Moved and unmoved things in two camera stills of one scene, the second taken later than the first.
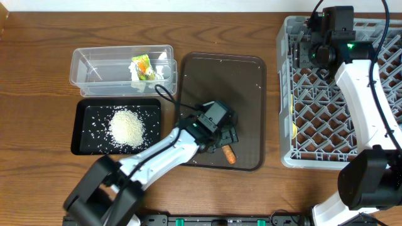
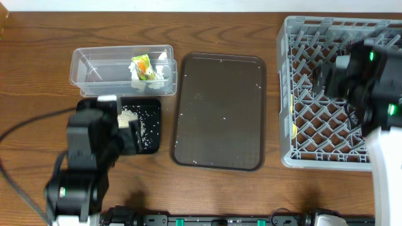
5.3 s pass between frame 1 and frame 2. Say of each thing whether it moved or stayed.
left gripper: moved
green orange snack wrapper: stayed
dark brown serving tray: stayed
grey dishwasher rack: stayed
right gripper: moved
